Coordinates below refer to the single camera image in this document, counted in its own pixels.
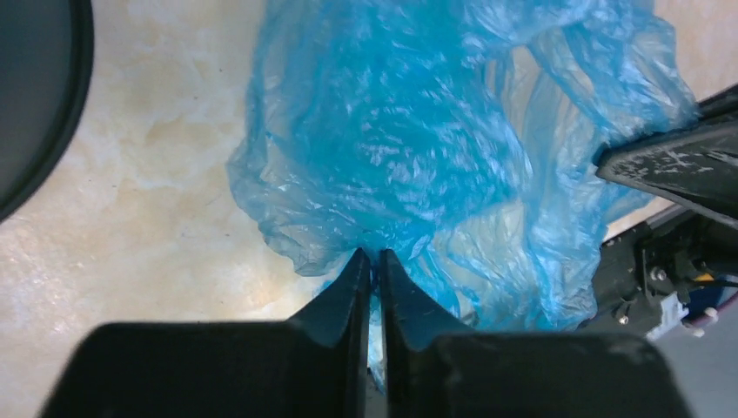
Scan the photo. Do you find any blue plastic trash bag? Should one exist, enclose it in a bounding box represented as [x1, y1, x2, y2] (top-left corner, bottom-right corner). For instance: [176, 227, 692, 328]
[225, 0, 700, 394]

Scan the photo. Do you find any black trash bin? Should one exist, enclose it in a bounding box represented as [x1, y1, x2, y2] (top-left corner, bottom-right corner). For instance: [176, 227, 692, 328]
[1, 0, 94, 219]

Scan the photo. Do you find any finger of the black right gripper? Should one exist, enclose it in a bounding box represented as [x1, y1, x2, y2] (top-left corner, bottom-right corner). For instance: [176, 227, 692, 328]
[596, 84, 737, 228]

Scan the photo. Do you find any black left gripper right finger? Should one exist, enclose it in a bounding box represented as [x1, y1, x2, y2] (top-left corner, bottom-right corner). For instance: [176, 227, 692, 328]
[379, 250, 692, 417]

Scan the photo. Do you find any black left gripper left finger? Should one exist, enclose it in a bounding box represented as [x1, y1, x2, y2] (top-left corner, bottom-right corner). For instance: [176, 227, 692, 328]
[41, 250, 371, 417]

